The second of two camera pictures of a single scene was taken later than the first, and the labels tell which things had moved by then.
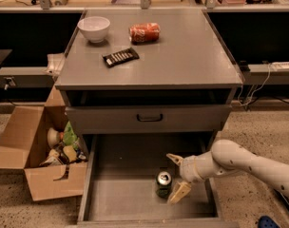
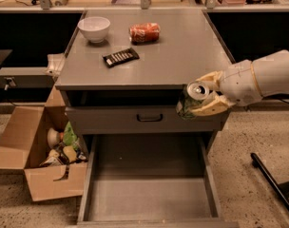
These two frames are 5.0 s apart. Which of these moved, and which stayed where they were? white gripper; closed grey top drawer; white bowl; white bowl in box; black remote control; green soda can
Moved: white gripper; green soda can
Stayed: white bowl; black remote control; closed grey top drawer; white bowl in box
